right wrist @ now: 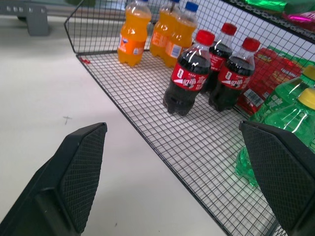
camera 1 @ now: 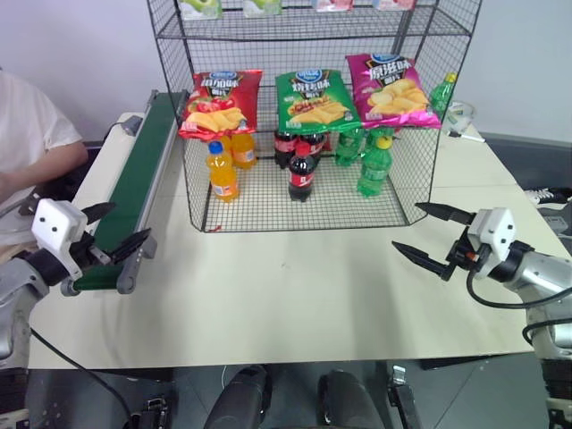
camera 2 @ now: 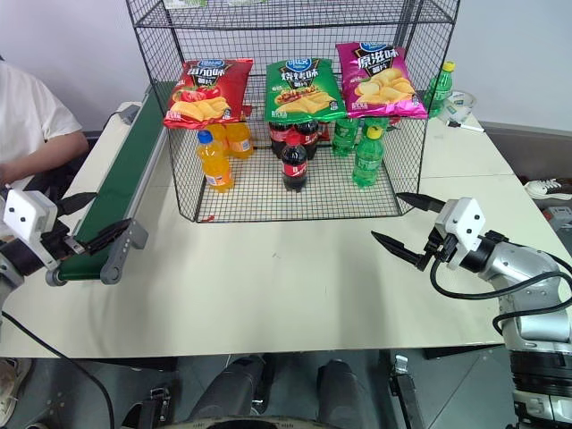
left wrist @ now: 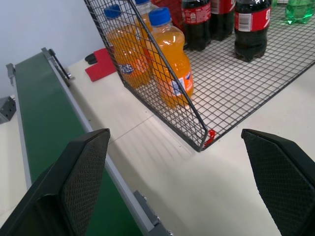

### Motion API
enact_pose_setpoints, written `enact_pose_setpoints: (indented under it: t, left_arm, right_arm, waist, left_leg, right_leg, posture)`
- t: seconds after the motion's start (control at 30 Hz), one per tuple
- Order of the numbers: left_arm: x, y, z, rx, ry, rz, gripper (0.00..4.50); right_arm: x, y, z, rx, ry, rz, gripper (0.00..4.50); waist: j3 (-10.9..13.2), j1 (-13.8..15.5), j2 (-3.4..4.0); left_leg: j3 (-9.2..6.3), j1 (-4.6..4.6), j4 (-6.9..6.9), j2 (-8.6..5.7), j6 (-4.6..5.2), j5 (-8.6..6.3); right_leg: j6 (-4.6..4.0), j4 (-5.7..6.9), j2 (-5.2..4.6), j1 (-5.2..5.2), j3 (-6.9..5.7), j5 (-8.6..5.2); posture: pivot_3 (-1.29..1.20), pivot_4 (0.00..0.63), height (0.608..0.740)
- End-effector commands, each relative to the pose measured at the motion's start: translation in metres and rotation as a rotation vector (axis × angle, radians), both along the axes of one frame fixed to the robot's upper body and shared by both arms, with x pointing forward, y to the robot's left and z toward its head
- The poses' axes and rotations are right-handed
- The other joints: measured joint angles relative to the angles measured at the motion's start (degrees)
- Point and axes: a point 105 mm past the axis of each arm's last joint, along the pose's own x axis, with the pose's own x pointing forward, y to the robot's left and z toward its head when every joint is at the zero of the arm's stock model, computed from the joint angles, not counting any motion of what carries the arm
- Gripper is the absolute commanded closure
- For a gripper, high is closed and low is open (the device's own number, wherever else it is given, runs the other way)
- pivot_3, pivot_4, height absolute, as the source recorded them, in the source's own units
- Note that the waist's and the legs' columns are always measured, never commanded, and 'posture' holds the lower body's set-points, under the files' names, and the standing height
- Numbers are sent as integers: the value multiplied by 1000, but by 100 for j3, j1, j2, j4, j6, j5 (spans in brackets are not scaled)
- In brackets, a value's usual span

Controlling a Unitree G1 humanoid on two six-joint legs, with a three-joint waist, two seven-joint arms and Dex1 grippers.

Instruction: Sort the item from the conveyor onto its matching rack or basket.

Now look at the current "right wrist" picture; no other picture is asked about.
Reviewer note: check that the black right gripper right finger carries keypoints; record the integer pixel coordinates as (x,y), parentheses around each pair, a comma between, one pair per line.
(278,172)

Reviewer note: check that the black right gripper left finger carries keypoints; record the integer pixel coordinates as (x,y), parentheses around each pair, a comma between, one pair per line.
(73,177)

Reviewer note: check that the green soda bottle yellow cap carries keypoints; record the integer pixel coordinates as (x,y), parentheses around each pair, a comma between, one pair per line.
(290,118)
(285,96)

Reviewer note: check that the red snack bag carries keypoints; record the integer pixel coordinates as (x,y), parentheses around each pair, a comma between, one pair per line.
(269,76)

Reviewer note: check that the cola bottle red cap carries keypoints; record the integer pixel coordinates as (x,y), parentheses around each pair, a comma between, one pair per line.
(232,78)
(188,76)
(220,55)

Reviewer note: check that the orange soda bottle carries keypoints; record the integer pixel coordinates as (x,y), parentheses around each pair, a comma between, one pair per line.
(163,29)
(133,37)
(180,37)

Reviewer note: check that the pink foil snack bag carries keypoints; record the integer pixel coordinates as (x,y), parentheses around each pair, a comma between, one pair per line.
(301,17)

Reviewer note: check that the green foil snack bag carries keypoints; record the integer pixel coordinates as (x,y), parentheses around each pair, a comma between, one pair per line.
(267,4)

